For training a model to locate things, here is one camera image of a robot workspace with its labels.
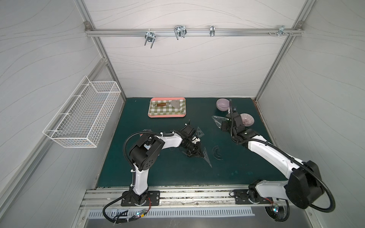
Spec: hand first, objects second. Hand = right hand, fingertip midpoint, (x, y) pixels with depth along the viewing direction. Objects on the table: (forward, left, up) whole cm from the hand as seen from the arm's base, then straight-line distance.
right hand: (227, 120), depth 85 cm
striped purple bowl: (+13, -20, -16) cm, 29 cm away
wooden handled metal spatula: (+27, +35, -15) cm, 47 cm away
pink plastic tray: (+16, +37, -18) cm, 44 cm away
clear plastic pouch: (+3, +4, -5) cm, 7 cm away
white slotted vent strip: (-46, +23, -18) cm, 55 cm away
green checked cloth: (+20, +42, -16) cm, 50 cm away
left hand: (-18, +13, -14) cm, 26 cm away
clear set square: (-17, +12, -17) cm, 27 cm away
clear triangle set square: (+1, +16, -19) cm, 25 cm away
